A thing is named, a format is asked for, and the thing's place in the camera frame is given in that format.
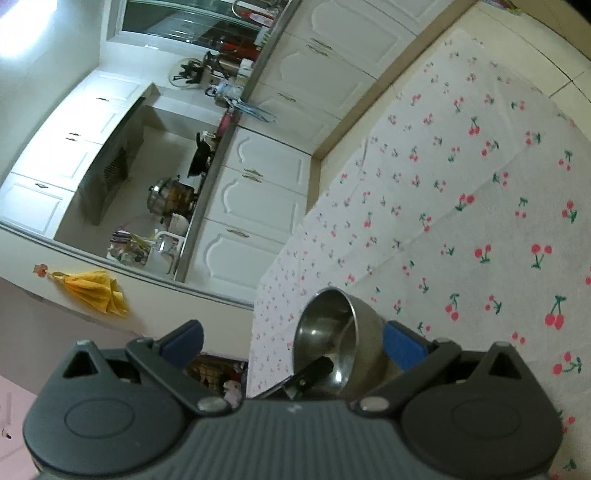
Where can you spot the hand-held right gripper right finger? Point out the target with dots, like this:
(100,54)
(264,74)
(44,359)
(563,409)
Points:
(401,346)

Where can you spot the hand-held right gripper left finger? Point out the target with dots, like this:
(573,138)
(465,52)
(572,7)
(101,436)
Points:
(184,344)

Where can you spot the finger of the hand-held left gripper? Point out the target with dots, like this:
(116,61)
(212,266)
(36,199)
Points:
(314,369)

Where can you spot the stainless steel bowl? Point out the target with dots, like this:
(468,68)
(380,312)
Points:
(364,332)

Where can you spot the white jug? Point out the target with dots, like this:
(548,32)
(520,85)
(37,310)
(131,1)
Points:
(166,251)

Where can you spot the yellow hanging towel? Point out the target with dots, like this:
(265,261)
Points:
(92,290)

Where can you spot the cutlery drainer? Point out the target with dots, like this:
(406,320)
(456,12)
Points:
(129,247)

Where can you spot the cherry printed tablecloth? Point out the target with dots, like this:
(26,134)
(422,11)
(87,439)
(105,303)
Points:
(461,230)

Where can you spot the steel pot with lid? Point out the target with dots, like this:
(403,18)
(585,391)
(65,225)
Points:
(168,196)

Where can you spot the white kitchen base cabinets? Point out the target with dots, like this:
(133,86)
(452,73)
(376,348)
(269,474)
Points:
(258,194)

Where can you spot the black frying pan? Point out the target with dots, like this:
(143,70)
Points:
(202,157)

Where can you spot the pink dish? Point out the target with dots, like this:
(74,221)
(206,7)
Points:
(226,123)

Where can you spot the blue hanging towel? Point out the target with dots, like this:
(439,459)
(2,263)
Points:
(251,110)

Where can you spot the steel kettle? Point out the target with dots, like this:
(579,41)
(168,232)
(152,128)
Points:
(224,91)

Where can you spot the kitchen window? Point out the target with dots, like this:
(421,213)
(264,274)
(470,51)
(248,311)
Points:
(184,21)

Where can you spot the flower shaped wall hook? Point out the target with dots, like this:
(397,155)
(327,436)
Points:
(41,270)

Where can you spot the white wall cabinets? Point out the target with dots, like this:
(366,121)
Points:
(60,152)

